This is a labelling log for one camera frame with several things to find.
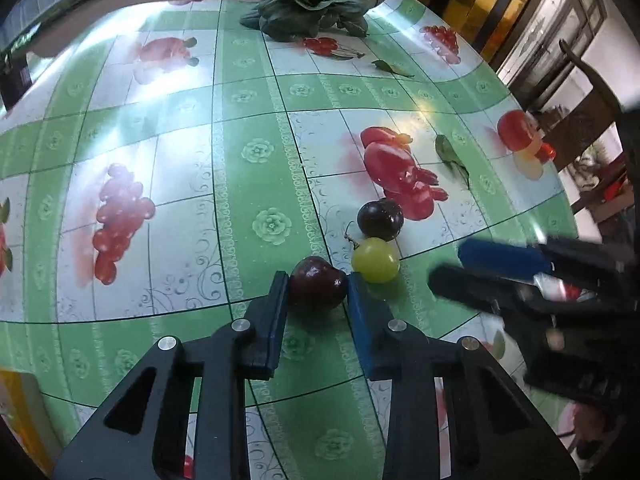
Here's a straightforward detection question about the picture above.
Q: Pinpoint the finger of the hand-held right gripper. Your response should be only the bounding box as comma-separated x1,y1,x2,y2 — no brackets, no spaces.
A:
429,266,521,313
459,237,551,281

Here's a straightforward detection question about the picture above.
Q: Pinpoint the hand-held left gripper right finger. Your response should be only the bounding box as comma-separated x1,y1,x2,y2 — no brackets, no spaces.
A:
348,272,581,480

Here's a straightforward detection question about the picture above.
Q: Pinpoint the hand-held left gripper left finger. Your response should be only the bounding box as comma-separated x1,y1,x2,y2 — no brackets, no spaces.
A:
52,272,290,480

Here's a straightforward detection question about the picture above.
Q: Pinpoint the dark red grape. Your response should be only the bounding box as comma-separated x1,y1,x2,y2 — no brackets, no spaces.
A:
288,256,349,312

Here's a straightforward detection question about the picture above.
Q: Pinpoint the white tray with yellow rim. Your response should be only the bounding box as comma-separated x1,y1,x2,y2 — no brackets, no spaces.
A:
0,367,53,476

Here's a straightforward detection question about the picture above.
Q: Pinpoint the green grape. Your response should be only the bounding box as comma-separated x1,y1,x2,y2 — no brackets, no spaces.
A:
351,237,401,284

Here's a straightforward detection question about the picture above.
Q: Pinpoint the dark purple grape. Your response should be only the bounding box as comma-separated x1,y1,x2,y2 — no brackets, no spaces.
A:
356,199,404,242

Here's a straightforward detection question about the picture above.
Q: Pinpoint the loose green leaf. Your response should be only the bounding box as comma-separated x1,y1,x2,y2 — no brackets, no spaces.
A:
371,59,416,79
434,134,472,190

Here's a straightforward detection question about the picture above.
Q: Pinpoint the green fruit-print tablecloth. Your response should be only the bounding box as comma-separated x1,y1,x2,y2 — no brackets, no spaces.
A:
0,0,581,480

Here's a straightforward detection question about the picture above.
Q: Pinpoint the dark wooden chair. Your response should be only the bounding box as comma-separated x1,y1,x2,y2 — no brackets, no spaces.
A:
559,39,640,196

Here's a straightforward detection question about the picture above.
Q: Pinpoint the dark green leafy vegetable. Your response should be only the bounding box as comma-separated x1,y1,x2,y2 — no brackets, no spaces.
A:
239,0,371,42

